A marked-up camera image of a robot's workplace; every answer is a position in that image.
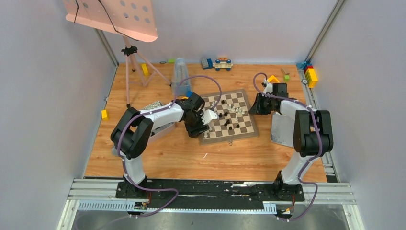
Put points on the yellow block near stand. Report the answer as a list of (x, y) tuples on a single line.
[(145, 69)]

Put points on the blue grey brick block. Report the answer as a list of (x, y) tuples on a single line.
[(206, 63)]

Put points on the yellow triangle shape toy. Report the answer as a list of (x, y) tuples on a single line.
[(273, 79)]

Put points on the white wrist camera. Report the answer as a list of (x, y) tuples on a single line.
[(208, 116), (267, 87)]

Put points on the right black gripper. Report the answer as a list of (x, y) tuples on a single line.
[(256, 109)]

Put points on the small yellow cube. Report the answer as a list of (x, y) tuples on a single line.
[(105, 115)]

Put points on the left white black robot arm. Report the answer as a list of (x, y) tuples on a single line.
[(132, 133)]

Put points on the pink music stand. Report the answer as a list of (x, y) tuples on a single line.
[(132, 19)]

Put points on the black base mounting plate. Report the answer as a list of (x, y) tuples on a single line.
[(198, 194)]

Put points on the wooden chess board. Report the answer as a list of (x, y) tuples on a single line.
[(234, 121)]

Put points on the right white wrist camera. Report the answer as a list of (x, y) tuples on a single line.
[(267, 87)]

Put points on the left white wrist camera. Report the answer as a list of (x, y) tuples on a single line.
[(208, 116)]

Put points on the stacked coloured bricks corner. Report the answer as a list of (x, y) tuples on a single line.
[(309, 72)]

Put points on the wooden toy car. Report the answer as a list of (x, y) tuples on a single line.
[(222, 63)]

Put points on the silver metal tin lid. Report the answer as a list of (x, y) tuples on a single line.
[(282, 128)]

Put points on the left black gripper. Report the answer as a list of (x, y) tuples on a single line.
[(197, 127)]

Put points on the wooden brown block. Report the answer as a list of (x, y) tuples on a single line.
[(285, 71)]

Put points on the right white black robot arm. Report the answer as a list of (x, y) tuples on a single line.
[(312, 132)]

